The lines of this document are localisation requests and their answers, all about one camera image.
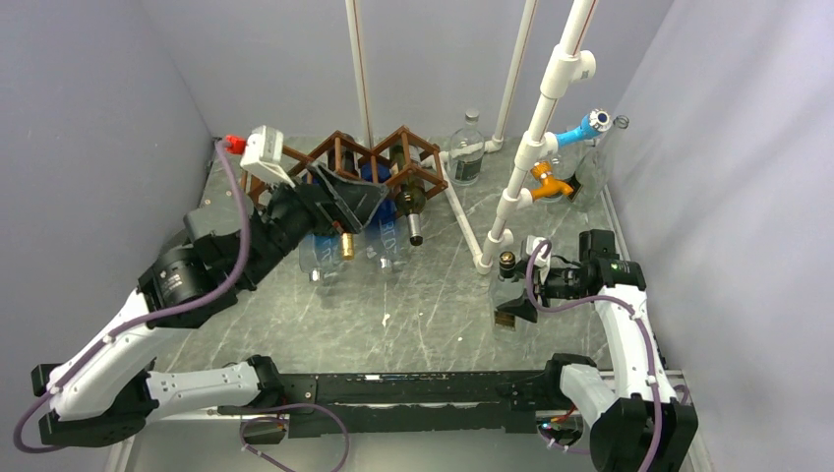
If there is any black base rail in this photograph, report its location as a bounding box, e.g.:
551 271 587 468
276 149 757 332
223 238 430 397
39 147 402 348
277 370 570 439

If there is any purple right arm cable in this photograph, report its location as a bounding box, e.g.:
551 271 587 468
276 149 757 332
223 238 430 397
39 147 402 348
524 239 665 472

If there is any wide clear jar bottle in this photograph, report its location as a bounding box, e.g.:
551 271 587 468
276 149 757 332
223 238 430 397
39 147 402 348
545 142 583 181

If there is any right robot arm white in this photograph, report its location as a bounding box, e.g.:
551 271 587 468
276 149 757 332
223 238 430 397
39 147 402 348
490 229 698 471

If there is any clear bottle black cap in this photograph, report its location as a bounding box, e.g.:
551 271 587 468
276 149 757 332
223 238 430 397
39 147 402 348
489 251 533 338

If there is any white PVC pipe frame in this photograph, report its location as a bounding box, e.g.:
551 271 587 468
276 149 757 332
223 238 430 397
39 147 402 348
343 0 599 276

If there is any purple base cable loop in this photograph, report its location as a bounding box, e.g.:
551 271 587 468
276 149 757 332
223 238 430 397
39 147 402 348
238 402 351 472

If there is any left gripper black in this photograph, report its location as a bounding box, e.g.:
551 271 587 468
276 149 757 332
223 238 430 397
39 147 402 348
239 160 388 288

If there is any blue square bottle right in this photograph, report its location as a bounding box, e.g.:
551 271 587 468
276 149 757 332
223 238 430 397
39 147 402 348
365 199 400 271

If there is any brown wooden wine rack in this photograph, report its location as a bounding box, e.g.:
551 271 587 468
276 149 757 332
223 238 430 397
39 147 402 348
240 126 448 203

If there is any tall clear wine bottle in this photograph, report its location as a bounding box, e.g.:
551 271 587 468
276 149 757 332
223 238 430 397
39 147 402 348
567 114 630 212

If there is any green wine bottle silver cap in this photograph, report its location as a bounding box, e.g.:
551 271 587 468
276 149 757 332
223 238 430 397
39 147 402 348
389 144 427 247

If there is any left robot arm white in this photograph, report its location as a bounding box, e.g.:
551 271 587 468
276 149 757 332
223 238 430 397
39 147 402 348
31 164 387 452

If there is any orange pipe tap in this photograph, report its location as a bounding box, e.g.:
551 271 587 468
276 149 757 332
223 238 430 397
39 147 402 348
530 160 574 201

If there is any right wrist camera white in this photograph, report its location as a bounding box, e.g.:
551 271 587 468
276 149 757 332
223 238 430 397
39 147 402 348
521 235 552 270

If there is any blue pipe valve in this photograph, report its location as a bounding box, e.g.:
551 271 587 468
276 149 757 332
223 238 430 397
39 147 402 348
556 108 613 148

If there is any dark bottle gold cap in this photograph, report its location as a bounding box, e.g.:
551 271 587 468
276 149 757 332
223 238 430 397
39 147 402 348
328 146 358 261

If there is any standing clear flask bottle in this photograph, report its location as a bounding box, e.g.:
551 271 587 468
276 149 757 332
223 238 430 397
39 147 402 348
447 108 486 186

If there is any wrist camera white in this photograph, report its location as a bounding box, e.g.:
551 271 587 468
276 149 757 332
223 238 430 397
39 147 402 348
521 235 552 270
224 125 296 188

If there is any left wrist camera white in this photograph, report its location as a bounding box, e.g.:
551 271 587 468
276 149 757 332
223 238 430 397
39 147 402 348
224 125 296 188

